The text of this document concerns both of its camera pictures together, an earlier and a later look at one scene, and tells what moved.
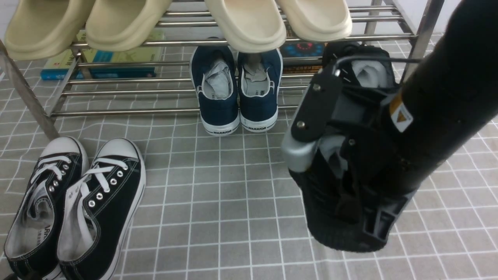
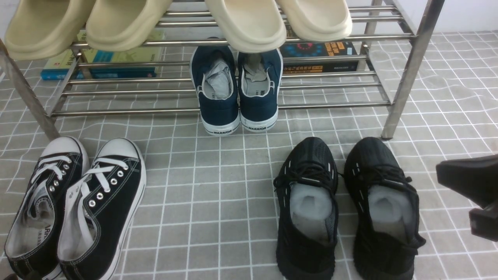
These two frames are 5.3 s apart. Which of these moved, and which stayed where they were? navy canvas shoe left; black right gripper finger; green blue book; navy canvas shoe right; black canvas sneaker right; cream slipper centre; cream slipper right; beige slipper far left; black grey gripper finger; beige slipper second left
Moved: black right gripper finger; black grey gripper finger
Stayed: navy canvas shoe right; cream slipper right; beige slipper far left; beige slipper second left; black canvas sneaker right; green blue book; navy canvas shoe left; cream slipper centre
